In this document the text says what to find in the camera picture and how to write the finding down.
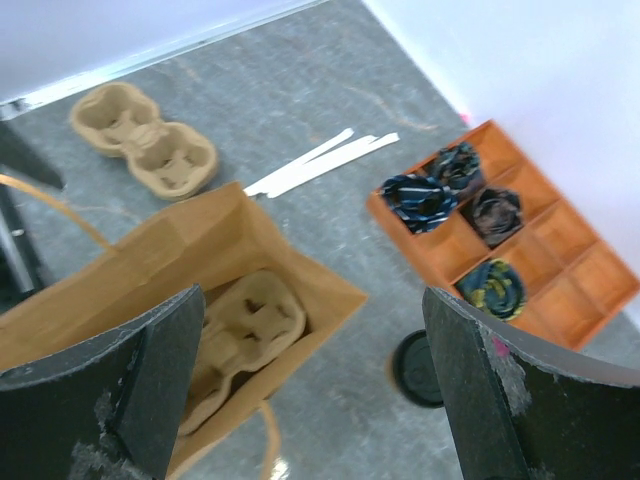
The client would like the cardboard cup carrier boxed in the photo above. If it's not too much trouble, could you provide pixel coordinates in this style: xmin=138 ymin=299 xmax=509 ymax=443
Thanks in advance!
xmin=70 ymin=82 xmax=219 ymax=201
xmin=178 ymin=270 xmax=306 ymax=436

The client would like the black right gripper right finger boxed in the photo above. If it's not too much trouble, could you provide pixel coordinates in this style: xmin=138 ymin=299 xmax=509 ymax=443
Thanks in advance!
xmin=422 ymin=287 xmax=639 ymax=479

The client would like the black plastic cup lid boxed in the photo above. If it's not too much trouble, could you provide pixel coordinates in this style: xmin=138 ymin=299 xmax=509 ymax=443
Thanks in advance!
xmin=395 ymin=329 xmax=444 ymax=409

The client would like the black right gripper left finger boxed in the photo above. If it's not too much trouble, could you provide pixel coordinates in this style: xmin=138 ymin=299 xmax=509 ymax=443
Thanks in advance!
xmin=1 ymin=285 xmax=205 ymax=479

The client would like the white wrapped straw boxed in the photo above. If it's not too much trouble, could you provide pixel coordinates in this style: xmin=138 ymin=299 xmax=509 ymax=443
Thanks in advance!
xmin=244 ymin=128 xmax=354 ymax=196
xmin=256 ymin=132 xmax=400 ymax=199
xmin=257 ymin=135 xmax=378 ymax=195

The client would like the brown paper bag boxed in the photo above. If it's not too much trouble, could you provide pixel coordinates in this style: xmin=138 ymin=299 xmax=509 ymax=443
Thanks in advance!
xmin=1 ymin=183 xmax=366 ymax=479

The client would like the orange compartment tray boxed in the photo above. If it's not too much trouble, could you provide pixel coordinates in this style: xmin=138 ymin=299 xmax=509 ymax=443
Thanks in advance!
xmin=367 ymin=120 xmax=639 ymax=350

